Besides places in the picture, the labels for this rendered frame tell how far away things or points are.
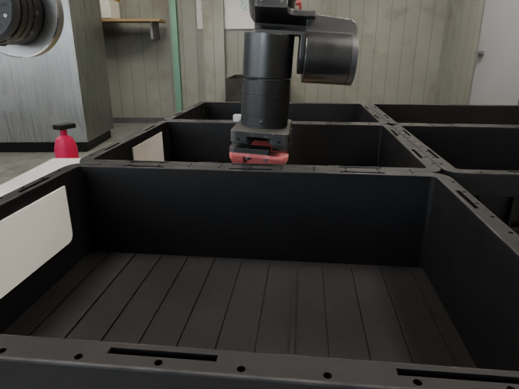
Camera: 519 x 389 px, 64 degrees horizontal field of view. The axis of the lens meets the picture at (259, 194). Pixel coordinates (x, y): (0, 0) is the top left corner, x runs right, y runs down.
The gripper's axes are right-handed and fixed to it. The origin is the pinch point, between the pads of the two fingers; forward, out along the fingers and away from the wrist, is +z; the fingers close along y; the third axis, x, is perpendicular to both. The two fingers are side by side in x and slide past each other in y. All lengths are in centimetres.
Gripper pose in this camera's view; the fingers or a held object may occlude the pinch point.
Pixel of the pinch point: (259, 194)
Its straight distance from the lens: 53.8
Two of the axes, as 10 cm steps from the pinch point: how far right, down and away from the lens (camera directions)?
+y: 1.2, -3.4, 9.3
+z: -0.6, 9.4, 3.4
